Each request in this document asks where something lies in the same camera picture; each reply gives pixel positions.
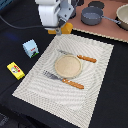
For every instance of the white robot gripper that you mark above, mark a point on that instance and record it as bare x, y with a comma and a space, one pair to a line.
54, 14

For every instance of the light blue milk carton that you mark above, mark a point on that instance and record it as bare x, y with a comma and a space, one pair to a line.
30, 48

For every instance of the yellow butter box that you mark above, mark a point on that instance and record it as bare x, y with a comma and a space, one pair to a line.
16, 71

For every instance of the orange bread loaf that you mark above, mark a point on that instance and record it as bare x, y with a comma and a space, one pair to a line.
66, 29

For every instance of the pink serving board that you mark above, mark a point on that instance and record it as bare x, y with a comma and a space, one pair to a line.
106, 28

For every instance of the round wooden plate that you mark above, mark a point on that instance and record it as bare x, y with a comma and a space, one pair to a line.
68, 66

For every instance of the woven beige placemat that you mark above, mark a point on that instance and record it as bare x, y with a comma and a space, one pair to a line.
67, 78

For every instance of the cream frying pan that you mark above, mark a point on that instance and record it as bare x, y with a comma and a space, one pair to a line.
122, 15

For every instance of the grey saucepan with handle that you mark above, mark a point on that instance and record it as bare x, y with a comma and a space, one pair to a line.
92, 16

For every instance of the knife with orange handle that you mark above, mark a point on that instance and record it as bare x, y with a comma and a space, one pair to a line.
79, 56

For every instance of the fork with orange handle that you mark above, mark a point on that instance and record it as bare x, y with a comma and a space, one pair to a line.
69, 82

